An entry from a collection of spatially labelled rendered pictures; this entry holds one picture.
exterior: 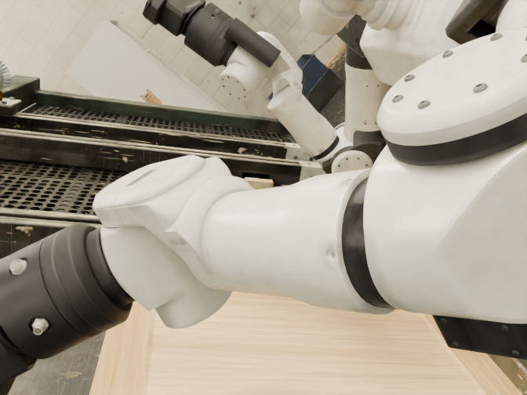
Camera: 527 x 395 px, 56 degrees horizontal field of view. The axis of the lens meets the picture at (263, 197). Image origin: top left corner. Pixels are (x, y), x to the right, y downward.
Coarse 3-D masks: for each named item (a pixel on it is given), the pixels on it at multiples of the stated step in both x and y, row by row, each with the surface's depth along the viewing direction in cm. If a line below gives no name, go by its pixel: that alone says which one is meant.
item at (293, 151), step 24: (0, 96) 151; (0, 120) 152; (24, 120) 153; (48, 120) 154; (72, 120) 158; (168, 144) 161; (192, 144) 162; (216, 144) 164; (240, 144) 165; (264, 144) 166; (288, 144) 170
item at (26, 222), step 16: (0, 208) 86; (0, 224) 82; (16, 224) 82; (32, 224) 83; (48, 224) 83; (64, 224) 84; (96, 224) 86; (0, 240) 83; (16, 240) 83; (32, 240) 84; (0, 256) 84
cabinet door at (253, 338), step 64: (128, 320) 70; (256, 320) 75; (320, 320) 78; (384, 320) 81; (128, 384) 58; (192, 384) 60; (256, 384) 62; (320, 384) 63; (384, 384) 65; (448, 384) 67; (512, 384) 69
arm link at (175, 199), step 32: (192, 160) 33; (128, 192) 33; (160, 192) 31; (192, 192) 31; (224, 192) 31; (128, 224) 34; (160, 224) 31; (192, 224) 30; (192, 256) 30; (224, 288) 31
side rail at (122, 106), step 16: (48, 96) 206; (64, 96) 207; (80, 96) 210; (96, 96) 216; (112, 112) 212; (128, 112) 213; (144, 112) 214; (160, 112) 215; (176, 112) 216; (192, 112) 217; (208, 112) 220; (224, 112) 226; (256, 128) 223; (272, 128) 224
